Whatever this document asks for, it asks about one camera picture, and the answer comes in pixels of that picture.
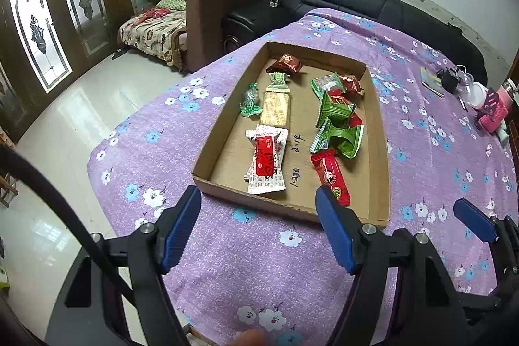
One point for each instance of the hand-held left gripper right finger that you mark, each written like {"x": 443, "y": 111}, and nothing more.
{"x": 336, "y": 232}

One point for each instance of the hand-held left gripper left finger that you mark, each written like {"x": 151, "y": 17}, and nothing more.
{"x": 180, "y": 232}

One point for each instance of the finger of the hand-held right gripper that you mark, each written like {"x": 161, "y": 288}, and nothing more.
{"x": 472, "y": 220}
{"x": 490, "y": 309}

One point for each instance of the red picture-print snack packet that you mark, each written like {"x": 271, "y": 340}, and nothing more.
{"x": 332, "y": 177}

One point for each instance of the white red-print snack packet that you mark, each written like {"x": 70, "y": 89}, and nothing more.
{"x": 269, "y": 184}

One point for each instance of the green snack packet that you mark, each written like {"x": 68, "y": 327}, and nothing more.
{"x": 338, "y": 139}
{"x": 334, "y": 113}
{"x": 324, "y": 83}

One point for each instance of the red white-label snack packet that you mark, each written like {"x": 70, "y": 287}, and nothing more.
{"x": 265, "y": 157}

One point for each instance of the cardboard tray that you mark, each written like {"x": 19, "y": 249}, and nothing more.
{"x": 300, "y": 115}

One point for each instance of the beige cracker packet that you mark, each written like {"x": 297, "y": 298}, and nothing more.
{"x": 276, "y": 110}

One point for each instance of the green clear candy wrapper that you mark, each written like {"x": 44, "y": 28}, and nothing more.
{"x": 250, "y": 102}

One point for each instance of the dark red candy packet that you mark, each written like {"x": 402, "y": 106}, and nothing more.
{"x": 352, "y": 83}
{"x": 286, "y": 64}

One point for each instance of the person's left hand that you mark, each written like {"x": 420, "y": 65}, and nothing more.
{"x": 249, "y": 338}

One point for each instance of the purple floral tablecloth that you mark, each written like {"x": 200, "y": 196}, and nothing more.
{"x": 170, "y": 143}

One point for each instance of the pink sleeved bottle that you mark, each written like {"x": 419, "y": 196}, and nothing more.
{"x": 496, "y": 109}

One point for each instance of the pen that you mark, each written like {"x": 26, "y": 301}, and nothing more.
{"x": 462, "y": 103}

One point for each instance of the white round lid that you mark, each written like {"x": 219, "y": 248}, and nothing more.
{"x": 476, "y": 95}

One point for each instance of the black small device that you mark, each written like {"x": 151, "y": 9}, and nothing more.
{"x": 448, "y": 79}

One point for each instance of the booklet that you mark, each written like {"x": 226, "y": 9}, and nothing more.
{"x": 432, "y": 81}

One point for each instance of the wooden stool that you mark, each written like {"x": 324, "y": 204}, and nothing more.
{"x": 6, "y": 188}

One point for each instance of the dark slipper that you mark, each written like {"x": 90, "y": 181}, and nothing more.
{"x": 119, "y": 53}

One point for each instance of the floral bed blanket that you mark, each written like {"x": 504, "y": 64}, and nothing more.
{"x": 154, "y": 34}

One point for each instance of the brown armchair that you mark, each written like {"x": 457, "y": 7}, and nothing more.
{"x": 206, "y": 5}

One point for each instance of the wooden glass-panel doors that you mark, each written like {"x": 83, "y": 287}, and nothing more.
{"x": 61, "y": 25}

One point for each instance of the white buckle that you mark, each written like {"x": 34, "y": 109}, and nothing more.
{"x": 273, "y": 1}

